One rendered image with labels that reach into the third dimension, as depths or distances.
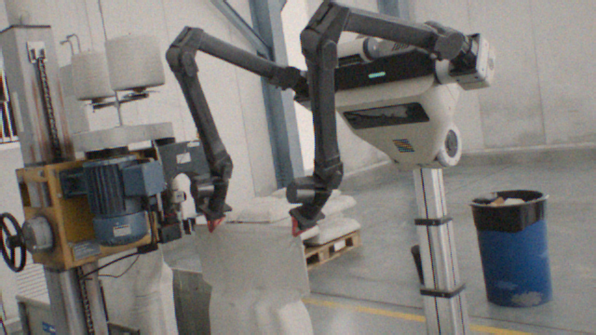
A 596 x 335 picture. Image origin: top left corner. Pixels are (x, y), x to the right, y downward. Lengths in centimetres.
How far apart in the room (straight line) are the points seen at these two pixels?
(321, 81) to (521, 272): 259
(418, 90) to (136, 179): 86
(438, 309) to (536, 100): 780
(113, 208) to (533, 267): 271
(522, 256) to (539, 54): 628
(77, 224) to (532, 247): 270
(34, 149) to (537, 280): 294
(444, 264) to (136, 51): 124
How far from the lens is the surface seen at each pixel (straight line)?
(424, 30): 150
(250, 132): 773
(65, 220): 181
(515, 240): 366
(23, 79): 186
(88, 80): 198
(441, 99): 177
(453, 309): 210
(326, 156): 148
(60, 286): 190
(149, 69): 175
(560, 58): 958
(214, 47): 175
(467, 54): 162
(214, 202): 188
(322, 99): 139
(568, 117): 960
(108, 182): 167
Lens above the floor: 139
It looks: 5 degrees down
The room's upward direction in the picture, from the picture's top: 9 degrees counter-clockwise
